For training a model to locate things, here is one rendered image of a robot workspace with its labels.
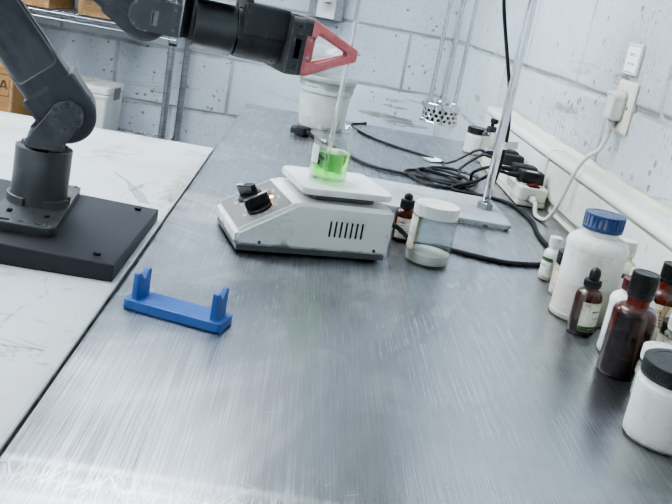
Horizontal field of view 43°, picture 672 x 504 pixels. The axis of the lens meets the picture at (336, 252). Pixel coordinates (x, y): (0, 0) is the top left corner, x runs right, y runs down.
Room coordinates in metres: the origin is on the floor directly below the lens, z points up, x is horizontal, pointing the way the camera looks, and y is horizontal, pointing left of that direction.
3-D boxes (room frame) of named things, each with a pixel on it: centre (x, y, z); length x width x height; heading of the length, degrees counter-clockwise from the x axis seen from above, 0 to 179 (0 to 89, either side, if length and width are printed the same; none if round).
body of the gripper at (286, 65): (1.03, 0.13, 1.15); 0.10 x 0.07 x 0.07; 22
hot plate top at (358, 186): (1.10, 0.02, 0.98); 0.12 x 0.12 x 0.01; 21
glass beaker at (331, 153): (1.09, 0.03, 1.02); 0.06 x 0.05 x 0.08; 152
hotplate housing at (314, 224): (1.09, 0.04, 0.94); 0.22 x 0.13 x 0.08; 111
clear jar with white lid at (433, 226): (1.10, -0.12, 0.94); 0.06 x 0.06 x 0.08
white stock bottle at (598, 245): (0.99, -0.30, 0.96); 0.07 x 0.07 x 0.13
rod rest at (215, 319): (0.76, 0.14, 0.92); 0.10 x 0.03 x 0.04; 78
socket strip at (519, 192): (1.80, -0.33, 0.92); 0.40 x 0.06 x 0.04; 4
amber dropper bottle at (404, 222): (1.19, -0.09, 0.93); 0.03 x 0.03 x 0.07
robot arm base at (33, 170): (0.95, 0.35, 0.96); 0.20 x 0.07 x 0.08; 11
